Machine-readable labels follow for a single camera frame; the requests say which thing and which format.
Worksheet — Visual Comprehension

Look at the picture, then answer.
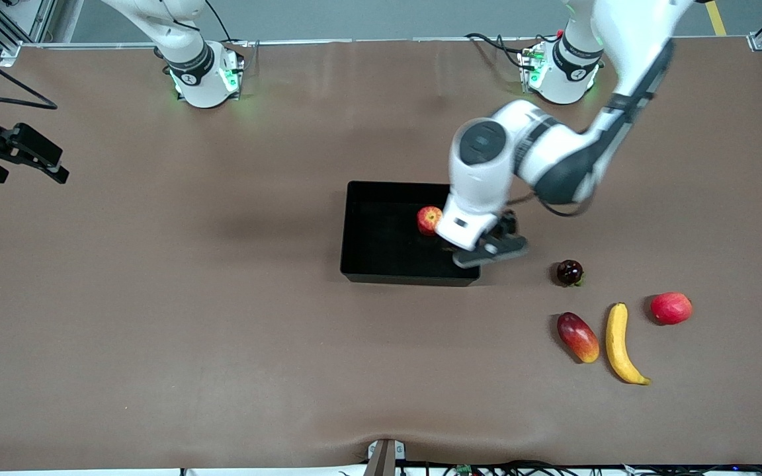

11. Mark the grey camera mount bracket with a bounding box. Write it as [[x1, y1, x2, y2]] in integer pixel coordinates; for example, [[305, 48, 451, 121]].
[[366, 438, 407, 476]]

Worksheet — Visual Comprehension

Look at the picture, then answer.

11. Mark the yellow banana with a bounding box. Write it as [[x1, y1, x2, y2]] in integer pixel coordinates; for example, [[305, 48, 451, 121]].
[[605, 302, 652, 386]]

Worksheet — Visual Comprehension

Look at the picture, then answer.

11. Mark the aluminium table edge rail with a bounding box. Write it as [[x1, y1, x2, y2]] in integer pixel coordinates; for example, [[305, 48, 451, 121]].
[[0, 36, 762, 50]]

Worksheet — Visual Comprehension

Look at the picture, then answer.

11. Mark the red yellow apple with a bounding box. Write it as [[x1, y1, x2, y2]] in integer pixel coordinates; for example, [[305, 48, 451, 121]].
[[417, 206, 445, 237]]

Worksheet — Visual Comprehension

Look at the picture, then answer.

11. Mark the black plastic box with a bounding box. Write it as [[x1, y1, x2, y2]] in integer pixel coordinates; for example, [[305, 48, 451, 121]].
[[340, 180, 482, 288]]

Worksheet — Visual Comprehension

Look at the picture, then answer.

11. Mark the brown table cover sheet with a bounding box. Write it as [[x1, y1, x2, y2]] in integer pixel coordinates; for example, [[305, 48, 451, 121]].
[[0, 36, 762, 471]]

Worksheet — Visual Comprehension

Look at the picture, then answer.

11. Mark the black arm base cable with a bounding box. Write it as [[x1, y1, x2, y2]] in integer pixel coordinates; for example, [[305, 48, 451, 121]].
[[464, 32, 529, 68], [206, 0, 249, 47]]

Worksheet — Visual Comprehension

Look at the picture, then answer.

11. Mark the dark purple mangosteen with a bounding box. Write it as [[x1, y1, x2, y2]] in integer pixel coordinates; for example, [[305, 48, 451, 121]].
[[556, 259, 585, 288]]

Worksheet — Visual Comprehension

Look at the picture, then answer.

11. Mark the solid red round fruit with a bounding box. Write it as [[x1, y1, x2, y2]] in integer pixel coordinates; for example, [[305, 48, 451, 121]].
[[650, 292, 693, 326]]

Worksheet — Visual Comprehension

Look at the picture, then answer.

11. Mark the red yellow mango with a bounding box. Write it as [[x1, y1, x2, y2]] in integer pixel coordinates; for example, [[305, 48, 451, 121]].
[[556, 311, 601, 364]]

